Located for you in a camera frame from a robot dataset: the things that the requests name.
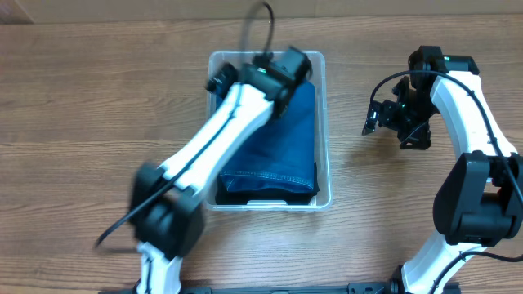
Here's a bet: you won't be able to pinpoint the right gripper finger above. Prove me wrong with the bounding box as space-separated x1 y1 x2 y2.
400 122 430 150
362 101 380 136

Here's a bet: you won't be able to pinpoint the blue denim jeans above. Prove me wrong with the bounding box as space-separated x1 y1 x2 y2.
219 82 318 198

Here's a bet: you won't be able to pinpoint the black cloth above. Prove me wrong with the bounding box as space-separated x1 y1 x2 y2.
215 163 320 205

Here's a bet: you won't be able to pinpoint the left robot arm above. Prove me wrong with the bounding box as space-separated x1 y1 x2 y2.
128 47 311 293

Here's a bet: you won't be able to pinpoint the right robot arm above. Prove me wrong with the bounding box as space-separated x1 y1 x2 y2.
348 46 522 293

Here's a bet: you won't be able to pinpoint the clear plastic storage container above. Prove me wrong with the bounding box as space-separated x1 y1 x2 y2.
206 51 333 212

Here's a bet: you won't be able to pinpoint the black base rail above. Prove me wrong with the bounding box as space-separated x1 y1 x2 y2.
97 279 463 294

